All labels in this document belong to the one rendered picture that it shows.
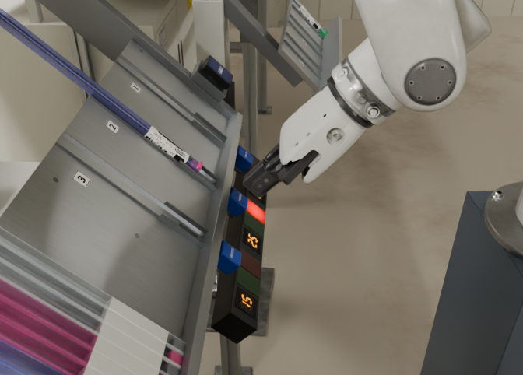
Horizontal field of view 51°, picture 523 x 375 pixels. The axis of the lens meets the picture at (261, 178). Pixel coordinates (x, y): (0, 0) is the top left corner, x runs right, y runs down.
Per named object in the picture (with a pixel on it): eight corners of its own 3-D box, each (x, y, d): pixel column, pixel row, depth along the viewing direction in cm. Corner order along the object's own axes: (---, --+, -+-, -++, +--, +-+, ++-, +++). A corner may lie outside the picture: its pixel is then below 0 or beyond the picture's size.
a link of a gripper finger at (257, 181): (296, 178, 66) (258, 210, 69) (296, 164, 68) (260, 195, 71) (277, 162, 65) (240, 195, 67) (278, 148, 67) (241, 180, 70)
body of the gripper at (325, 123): (385, 137, 60) (311, 195, 65) (373, 97, 68) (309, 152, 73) (338, 92, 57) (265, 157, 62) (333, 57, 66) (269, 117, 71)
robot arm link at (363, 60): (401, 125, 59) (393, 94, 67) (508, 40, 53) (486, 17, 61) (348, 71, 56) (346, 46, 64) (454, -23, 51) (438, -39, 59)
